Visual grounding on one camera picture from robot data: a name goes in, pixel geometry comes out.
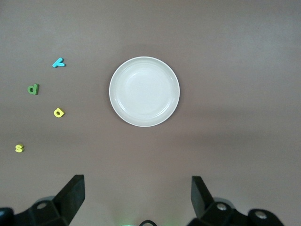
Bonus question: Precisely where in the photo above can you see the brown table cover sheet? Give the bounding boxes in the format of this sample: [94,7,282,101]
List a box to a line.
[0,0,301,226]

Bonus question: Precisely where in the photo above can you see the yellow foam letter a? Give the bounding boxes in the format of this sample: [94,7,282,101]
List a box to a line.
[53,107,66,118]

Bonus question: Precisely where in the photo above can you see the green foam letter p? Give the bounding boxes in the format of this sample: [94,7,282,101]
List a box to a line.
[27,83,40,96]

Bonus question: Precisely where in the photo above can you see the beige round plate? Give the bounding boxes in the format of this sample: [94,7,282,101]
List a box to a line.
[109,56,181,128]

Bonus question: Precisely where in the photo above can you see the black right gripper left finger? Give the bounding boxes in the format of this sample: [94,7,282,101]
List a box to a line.
[0,174,85,226]

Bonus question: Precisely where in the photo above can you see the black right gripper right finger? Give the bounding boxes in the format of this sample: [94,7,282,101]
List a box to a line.
[187,176,285,226]

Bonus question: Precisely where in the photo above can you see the cyan foam letter y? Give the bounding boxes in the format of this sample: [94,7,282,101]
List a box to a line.
[51,57,65,69]

